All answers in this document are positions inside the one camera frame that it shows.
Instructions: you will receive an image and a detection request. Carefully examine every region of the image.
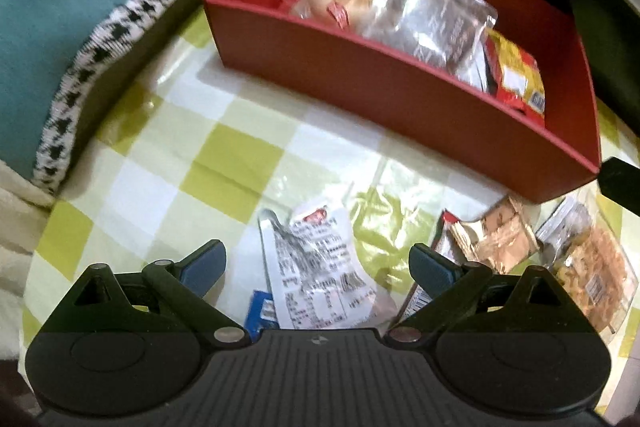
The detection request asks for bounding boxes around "red cardboard box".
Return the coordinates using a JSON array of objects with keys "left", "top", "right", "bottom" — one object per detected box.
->
[{"left": 202, "top": 0, "right": 603, "bottom": 202}]

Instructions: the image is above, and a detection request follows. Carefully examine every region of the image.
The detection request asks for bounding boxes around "waffle packet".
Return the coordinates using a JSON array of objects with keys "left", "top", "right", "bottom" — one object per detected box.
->
[{"left": 535, "top": 197, "right": 638, "bottom": 335}]

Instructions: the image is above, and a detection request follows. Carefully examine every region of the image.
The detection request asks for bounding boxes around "red yellow snack packet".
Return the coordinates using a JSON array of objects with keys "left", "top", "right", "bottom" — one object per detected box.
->
[{"left": 482, "top": 29, "right": 547, "bottom": 125}]

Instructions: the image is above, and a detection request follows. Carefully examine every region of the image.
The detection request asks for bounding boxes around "white backed snack packet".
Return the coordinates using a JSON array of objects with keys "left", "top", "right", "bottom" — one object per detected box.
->
[{"left": 257, "top": 202, "right": 381, "bottom": 330}]

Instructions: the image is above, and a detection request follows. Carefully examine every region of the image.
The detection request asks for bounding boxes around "green white checked tablecloth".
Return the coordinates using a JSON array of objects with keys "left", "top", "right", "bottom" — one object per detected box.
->
[{"left": 20, "top": 7, "right": 640, "bottom": 358}]

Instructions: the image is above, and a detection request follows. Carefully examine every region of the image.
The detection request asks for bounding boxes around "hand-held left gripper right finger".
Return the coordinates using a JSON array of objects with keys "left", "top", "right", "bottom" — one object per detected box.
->
[{"left": 384, "top": 243, "right": 597, "bottom": 351}]

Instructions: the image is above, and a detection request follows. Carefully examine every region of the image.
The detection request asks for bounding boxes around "beef jerky packet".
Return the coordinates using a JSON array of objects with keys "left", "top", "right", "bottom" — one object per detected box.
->
[{"left": 360, "top": 0, "right": 498, "bottom": 75}]

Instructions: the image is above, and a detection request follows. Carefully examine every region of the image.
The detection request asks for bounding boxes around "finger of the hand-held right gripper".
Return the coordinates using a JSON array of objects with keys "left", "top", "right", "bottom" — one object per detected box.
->
[{"left": 599, "top": 158, "right": 640, "bottom": 204}]

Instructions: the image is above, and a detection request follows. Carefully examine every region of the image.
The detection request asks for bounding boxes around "small blue packet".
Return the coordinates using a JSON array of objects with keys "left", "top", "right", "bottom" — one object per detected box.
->
[{"left": 244, "top": 289, "right": 279, "bottom": 340}]

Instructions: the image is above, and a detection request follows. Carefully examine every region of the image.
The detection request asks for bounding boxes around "gold snack packet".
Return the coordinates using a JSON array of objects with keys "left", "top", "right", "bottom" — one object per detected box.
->
[{"left": 447, "top": 196, "right": 542, "bottom": 275}]

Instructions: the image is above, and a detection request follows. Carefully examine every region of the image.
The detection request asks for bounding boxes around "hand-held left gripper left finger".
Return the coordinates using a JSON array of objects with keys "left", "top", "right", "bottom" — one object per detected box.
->
[{"left": 42, "top": 239, "right": 251, "bottom": 351}]

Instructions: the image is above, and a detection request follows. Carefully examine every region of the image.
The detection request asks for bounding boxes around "cream towel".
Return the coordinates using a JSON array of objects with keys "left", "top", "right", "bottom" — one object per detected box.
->
[{"left": 0, "top": 159, "right": 51, "bottom": 358}]

